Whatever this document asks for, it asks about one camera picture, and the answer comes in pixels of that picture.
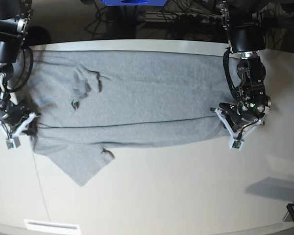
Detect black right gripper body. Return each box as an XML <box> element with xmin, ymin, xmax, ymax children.
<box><xmin>0</xmin><ymin>104</ymin><xmax>29</xmax><ymax>134</ymax></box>

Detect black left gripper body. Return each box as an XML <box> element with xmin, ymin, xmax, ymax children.
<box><xmin>226</xmin><ymin>109</ymin><xmax>258</xmax><ymax>133</ymax></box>

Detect grey T-shirt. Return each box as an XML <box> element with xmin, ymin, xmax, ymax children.
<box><xmin>24</xmin><ymin>51</ymin><xmax>232</xmax><ymax>186</ymax></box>

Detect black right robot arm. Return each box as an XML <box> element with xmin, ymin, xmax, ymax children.
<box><xmin>0</xmin><ymin>0</ymin><xmax>37</xmax><ymax>139</ymax></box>

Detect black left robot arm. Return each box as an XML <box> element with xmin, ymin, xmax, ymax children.
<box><xmin>219</xmin><ymin>0</ymin><xmax>271</xmax><ymax>133</ymax></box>

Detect white label strip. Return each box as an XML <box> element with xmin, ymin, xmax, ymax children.
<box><xmin>24</xmin><ymin>219</ymin><xmax>80</xmax><ymax>230</ymax></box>

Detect white power strip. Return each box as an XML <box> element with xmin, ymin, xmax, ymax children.
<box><xmin>138</xmin><ymin>11</ymin><xmax>222</xmax><ymax>24</ymax></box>

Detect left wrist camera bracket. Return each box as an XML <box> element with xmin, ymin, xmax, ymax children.
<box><xmin>210</xmin><ymin>107</ymin><xmax>265</xmax><ymax>151</ymax></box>

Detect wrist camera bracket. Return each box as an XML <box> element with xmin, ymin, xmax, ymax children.
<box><xmin>0</xmin><ymin>112</ymin><xmax>41</xmax><ymax>149</ymax></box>
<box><xmin>210</xmin><ymin>107</ymin><xmax>265</xmax><ymax>151</ymax></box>

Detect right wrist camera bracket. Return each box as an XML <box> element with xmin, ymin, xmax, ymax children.
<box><xmin>0</xmin><ymin>112</ymin><xmax>41</xmax><ymax>149</ymax></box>

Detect blue plastic mount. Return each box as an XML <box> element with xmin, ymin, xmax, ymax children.
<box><xmin>100</xmin><ymin>0</ymin><xmax>167</xmax><ymax>6</ymax></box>

